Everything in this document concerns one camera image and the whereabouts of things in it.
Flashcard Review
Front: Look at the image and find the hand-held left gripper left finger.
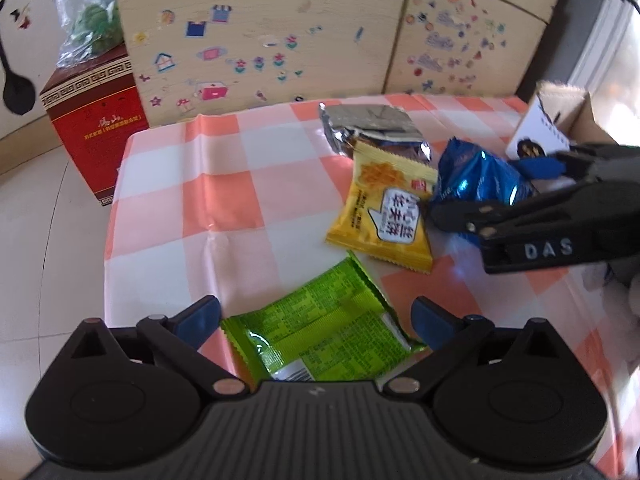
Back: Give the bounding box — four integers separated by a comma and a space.
70, 296, 248, 401

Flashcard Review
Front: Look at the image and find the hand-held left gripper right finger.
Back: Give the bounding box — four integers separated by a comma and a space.
382, 296, 568, 401

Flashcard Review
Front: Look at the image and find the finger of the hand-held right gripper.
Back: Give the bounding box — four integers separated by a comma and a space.
429, 182, 601, 249
510, 142, 640, 183

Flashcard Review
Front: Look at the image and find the cardboard box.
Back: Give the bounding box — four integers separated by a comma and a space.
505, 80, 619, 162

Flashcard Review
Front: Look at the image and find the blue foil snack packet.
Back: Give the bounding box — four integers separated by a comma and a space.
427, 136, 540, 249

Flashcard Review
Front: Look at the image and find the green snack packet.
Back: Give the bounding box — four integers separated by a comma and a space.
220, 250, 429, 384

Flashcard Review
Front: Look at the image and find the person's right forearm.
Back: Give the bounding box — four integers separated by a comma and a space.
581, 259, 640, 320

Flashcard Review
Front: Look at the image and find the orange checkered tablecloth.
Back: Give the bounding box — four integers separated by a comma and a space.
102, 92, 640, 478

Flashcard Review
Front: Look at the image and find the small yellow snack packet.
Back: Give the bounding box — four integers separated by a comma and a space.
324, 140, 439, 275

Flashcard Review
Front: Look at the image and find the silver foil snack packet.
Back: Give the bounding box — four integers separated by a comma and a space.
318, 102, 434, 164

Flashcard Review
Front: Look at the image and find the red gift box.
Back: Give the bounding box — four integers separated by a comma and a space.
39, 42, 152, 209

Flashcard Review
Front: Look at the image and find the wooden cabinet with stickers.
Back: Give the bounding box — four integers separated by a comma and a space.
102, 0, 560, 129

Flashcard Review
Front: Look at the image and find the plastic bag of green things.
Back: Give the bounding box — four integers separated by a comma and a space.
53, 0, 127, 69

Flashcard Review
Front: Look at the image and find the black spoon wall sticker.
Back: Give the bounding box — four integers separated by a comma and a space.
0, 0, 39, 117

